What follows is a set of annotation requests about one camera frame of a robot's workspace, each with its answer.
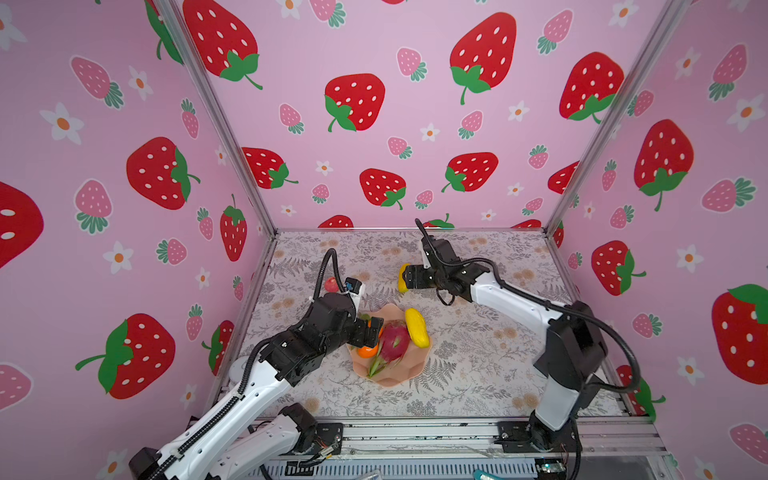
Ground white round container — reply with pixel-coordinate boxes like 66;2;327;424
229;356;248;383

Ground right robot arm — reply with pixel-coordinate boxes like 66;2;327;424
399;232;642;452

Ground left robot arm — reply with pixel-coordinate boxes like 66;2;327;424
129;293;384;479

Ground red apple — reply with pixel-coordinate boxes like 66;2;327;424
324;277;340;293

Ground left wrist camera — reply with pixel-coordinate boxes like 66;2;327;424
344;277;365;296

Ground yellow mango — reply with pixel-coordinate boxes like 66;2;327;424
397;263;409;294
405;308;431;349

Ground pink dragon fruit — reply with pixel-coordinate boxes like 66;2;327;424
368;321;411;378

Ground orange tangerines with leaves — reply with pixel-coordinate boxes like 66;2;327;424
356;314;379;359

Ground pink faceted fruit bowl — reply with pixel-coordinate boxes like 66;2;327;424
352;302;433;388

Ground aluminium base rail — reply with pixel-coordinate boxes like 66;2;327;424
239;417;683;479

